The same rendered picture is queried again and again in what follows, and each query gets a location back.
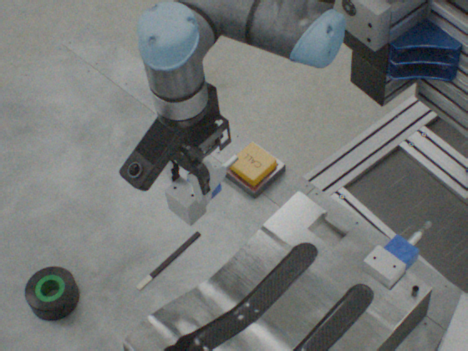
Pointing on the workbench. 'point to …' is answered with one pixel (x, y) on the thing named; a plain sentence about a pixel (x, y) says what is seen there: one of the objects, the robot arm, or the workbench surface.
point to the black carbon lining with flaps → (236, 322)
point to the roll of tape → (37, 295)
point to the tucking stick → (168, 261)
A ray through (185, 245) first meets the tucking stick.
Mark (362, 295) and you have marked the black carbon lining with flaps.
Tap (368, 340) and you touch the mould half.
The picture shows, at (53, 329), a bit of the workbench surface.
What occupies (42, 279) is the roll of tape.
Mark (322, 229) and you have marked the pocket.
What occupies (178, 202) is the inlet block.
